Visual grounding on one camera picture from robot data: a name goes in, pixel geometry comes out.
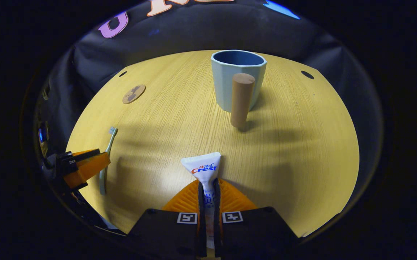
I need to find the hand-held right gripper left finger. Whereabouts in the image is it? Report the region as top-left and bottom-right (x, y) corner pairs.
(127, 179), (207, 259)

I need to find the light blue cup wooden handle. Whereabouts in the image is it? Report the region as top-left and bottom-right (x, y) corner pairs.
(211, 50), (267, 131)

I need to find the round wooden coaster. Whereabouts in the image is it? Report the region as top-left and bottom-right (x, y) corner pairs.
(122, 84), (146, 104)

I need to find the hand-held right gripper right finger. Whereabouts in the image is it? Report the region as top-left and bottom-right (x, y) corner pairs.
(214, 178), (299, 259)

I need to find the wooden desktop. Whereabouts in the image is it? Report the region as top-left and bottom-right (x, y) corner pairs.
(65, 50), (360, 239)

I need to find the white toothbrush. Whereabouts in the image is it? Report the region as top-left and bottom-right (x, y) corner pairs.
(99, 126), (118, 196)

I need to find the white toothpaste tube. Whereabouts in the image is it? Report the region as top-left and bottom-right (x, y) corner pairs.
(180, 152), (221, 250)

